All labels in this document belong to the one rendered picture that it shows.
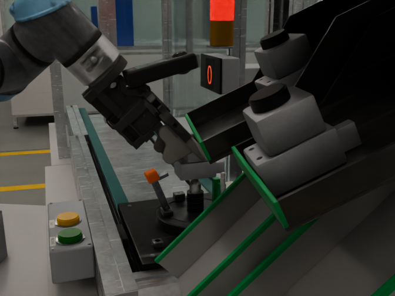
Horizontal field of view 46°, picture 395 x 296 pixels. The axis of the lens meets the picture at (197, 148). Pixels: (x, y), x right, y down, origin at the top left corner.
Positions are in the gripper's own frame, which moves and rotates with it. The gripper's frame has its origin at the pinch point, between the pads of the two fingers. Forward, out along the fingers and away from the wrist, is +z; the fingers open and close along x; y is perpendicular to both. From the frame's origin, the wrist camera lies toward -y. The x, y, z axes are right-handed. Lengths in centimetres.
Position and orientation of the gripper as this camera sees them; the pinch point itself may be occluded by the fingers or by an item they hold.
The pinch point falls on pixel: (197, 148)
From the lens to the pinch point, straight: 79.0
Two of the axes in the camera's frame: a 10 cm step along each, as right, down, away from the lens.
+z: 6.3, 6.6, 4.1
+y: -7.1, 7.0, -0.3
